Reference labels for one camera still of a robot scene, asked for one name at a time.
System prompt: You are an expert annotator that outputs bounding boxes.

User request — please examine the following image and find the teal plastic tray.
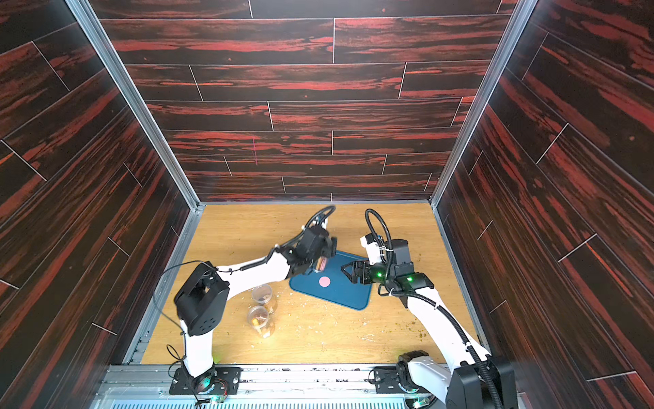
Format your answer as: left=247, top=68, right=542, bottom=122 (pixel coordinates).
left=290, top=251, right=372, bottom=310

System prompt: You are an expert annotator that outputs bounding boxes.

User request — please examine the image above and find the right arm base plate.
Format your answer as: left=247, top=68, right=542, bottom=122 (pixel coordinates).
left=367, top=366, right=430, bottom=395

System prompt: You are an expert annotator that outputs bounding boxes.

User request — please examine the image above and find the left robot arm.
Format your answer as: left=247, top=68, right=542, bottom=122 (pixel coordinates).
left=174, top=206, right=337, bottom=396

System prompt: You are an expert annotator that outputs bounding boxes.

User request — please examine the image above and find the middle clear jar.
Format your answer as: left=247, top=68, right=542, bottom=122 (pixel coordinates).
left=251, top=284, right=278, bottom=314

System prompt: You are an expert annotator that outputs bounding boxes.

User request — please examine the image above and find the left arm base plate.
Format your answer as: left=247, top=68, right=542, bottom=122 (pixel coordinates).
left=169, top=366, right=243, bottom=396

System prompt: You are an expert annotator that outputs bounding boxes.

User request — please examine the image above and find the pink round cookie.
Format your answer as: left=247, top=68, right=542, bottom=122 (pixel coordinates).
left=318, top=276, right=331, bottom=288

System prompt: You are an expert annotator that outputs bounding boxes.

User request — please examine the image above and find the near clear jar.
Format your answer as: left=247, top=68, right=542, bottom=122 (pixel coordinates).
left=246, top=305, right=275, bottom=338

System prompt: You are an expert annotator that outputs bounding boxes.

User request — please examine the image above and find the clear jar with cookies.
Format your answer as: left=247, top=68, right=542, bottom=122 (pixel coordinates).
left=311, top=256, right=329, bottom=273

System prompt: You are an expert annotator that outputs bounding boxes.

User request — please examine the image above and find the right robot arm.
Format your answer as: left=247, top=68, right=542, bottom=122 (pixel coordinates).
left=342, top=228, right=519, bottom=408

